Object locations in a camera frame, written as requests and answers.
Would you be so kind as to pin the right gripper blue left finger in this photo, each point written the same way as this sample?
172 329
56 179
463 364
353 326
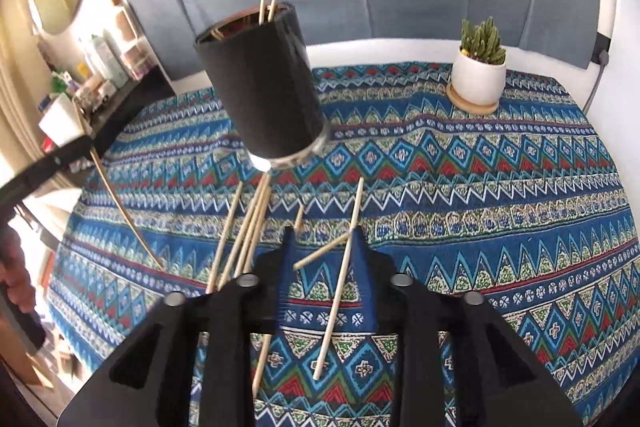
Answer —
287 272

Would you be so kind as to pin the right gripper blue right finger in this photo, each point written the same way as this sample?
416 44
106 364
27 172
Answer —
363 276

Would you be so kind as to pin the black cylindrical utensil holder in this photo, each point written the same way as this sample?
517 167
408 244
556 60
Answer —
260 73

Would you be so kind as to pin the person's left hand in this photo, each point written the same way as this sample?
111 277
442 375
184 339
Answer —
13 272

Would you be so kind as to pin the white bottle on shelf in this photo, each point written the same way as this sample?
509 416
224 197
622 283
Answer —
107 62

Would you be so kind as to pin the white box on shelf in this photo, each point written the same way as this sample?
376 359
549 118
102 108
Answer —
62 120

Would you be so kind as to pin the blue patterned tablecloth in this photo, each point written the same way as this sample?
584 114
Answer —
524 206

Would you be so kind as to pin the round wooden coaster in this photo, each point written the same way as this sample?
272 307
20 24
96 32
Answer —
469 107

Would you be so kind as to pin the white pot succulent plant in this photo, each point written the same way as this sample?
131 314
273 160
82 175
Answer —
478 75

